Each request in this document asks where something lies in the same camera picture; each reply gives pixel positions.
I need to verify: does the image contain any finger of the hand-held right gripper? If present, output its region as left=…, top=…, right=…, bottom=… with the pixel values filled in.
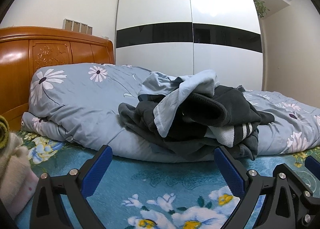
left=299, top=155, right=320, bottom=229

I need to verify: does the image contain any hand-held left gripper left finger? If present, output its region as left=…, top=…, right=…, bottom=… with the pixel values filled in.
left=31, top=145, right=113, bottom=229

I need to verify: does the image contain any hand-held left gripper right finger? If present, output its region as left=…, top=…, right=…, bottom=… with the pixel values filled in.
left=214, top=146, right=302, bottom=229

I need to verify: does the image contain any light blue long-sleeve shirt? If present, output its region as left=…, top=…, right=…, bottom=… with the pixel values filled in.
left=138, top=69, right=220, bottom=138

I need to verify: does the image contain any teal floral bed sheet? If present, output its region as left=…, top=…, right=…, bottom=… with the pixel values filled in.
left=0, top=129, right=320, bottom=229

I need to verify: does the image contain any light blue floral duvet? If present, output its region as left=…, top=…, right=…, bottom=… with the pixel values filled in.
left=21, top=62, right=320, bottom=163

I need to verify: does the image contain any dark grey fleece garment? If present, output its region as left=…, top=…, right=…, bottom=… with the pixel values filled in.
left=118, top=84, right=275, bottom=161

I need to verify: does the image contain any pink dotted cloth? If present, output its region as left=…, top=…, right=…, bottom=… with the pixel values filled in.
left=0, top=169, right=39, bottom=219

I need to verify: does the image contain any green knitted garment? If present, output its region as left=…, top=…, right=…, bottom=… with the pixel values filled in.
left=0, top=115, right=10, bottom=149

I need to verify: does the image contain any carved wooden headboard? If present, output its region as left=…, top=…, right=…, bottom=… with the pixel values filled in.
left=0, top=26, right=116, bottom=132

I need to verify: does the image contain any green potted plant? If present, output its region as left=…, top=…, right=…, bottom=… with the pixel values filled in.
left=252, top=0, right=270, bottom=19

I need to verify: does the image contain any white wardrobe with black band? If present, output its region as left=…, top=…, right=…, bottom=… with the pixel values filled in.
left=114, top=0, right=265, bottom=92

